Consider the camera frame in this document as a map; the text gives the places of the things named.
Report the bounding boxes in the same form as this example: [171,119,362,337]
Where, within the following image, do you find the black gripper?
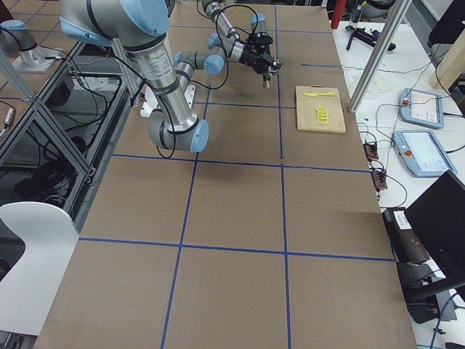
[249,32,273,47]
[239,45,282,74]

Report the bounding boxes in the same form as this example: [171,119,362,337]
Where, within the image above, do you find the steel double jigger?
[262,73,270,89]

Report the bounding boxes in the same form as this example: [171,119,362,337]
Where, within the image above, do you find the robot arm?
[201,1,273,48]
[60,1,280,153]

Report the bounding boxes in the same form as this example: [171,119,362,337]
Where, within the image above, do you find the wooden cutting board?
[295,86,346,134]

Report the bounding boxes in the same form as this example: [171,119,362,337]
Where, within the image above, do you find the yellow plastic knife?
[303,92,336,97]

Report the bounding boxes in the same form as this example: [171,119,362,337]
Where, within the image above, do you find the back lemon slice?
[315,106,328,113]

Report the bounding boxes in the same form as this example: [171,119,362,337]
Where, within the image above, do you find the black tripod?
[345,25,381,51]

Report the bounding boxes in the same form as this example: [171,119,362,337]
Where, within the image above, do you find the left teach pendant tablet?
[400,88,444,129]

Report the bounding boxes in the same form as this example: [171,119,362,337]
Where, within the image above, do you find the teach pendant tablet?
[400,88,444,129]
[393,130,458,177]

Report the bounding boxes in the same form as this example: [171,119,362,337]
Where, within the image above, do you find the brown paper table cover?
[36,6,416,348]

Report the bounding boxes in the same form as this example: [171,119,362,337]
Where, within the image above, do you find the right teach pendant tablet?
[393,130,458,177]

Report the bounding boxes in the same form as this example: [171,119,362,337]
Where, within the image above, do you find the wooden plank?
[429,31,465,89]

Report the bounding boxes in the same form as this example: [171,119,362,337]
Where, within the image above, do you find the black computer monitor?
[405,170,464,276]

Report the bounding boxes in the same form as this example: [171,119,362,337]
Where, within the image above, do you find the black box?
[382,207,429,265]

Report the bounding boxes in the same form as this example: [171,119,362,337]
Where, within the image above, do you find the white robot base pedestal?
[140,84,195,118]

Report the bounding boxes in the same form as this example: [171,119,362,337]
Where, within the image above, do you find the aluminium frame post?
[348,0,412,113]

